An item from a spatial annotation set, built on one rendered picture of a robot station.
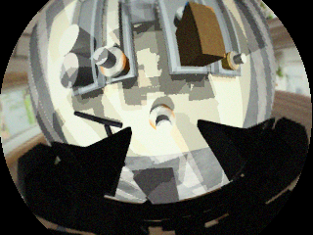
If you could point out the brown rectangular block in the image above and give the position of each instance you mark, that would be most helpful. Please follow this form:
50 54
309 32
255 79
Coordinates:
199 37

